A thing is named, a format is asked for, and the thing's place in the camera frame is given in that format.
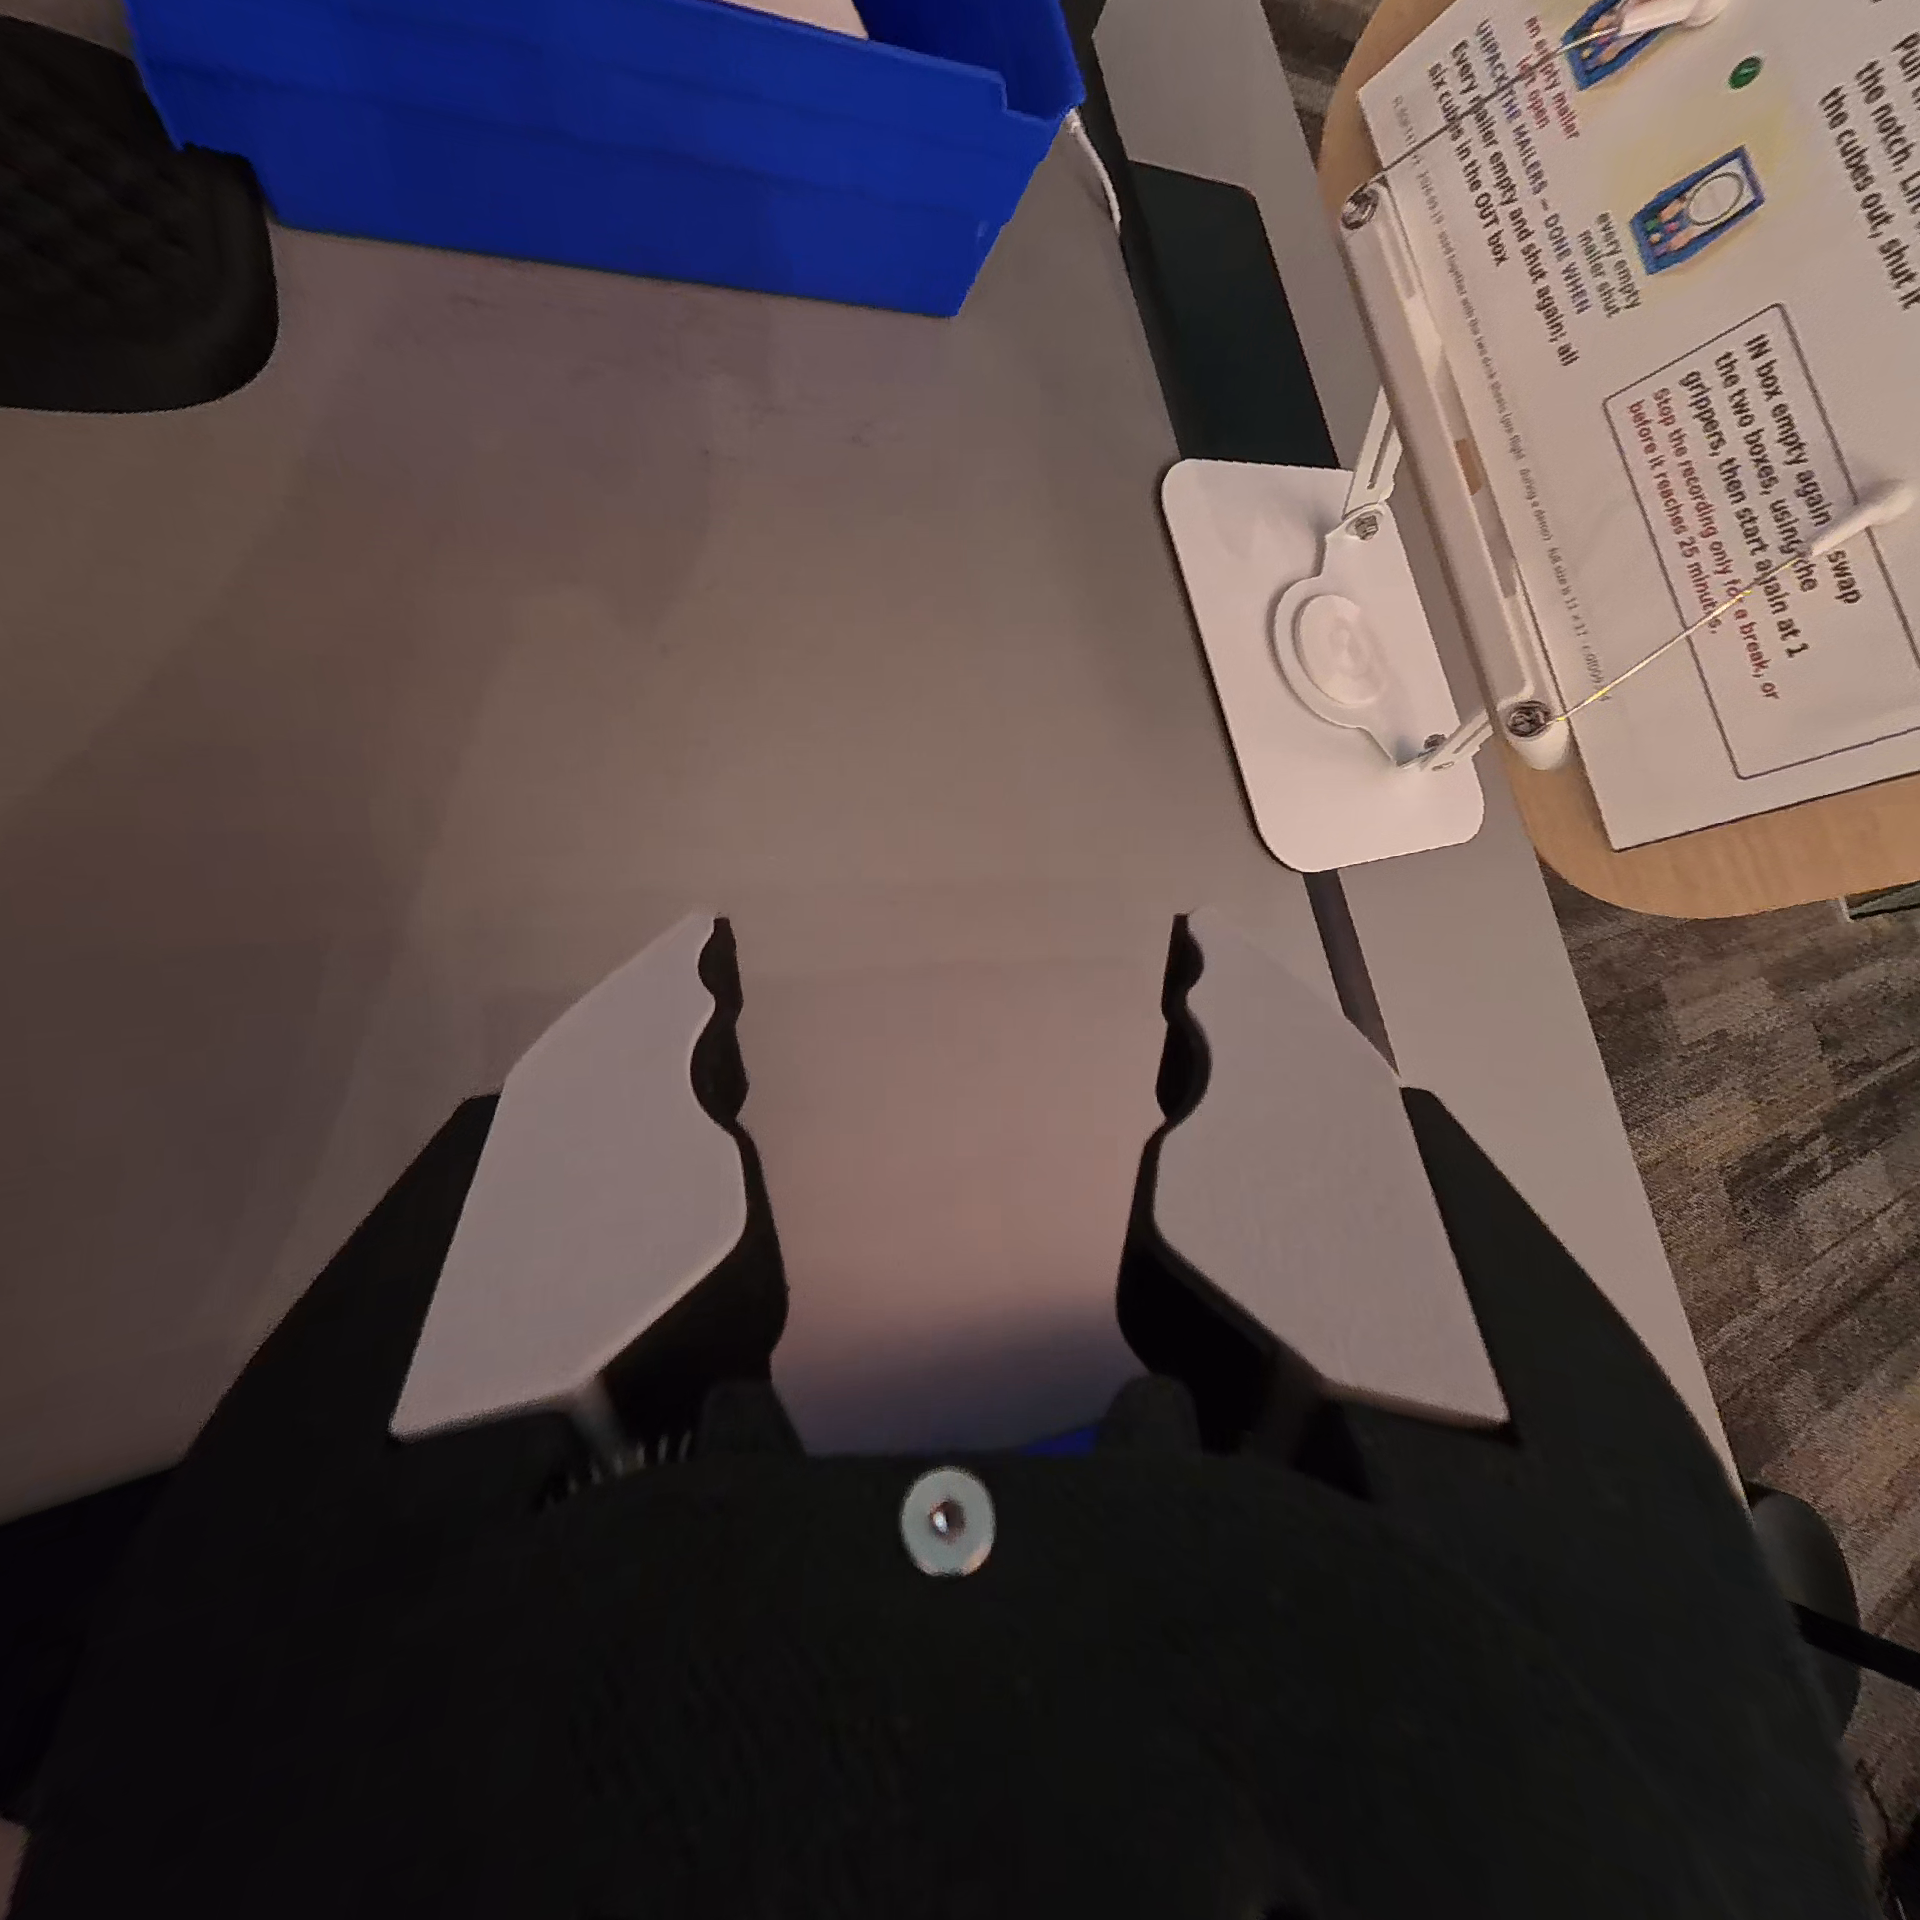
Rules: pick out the printed instruction sheet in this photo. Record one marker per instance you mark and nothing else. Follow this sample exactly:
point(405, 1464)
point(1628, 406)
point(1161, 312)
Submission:
point(1725, 224)

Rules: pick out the white cardboard mailer box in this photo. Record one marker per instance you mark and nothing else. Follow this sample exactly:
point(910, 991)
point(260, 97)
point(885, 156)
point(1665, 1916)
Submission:
point(819, 12)

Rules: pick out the black chair base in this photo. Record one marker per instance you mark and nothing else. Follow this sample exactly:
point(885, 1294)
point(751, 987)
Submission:
point(1823, 1576)

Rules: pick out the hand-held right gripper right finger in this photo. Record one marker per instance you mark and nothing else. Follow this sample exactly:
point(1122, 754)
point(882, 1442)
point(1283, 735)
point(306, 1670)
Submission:
point(1319, 1231)

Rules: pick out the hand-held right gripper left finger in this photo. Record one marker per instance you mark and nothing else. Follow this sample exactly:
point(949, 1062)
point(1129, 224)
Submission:
point(601, 1231)

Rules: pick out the blue plastic bin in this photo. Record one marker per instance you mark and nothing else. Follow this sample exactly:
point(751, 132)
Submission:
point(601, 148)
point(1059, 1442)

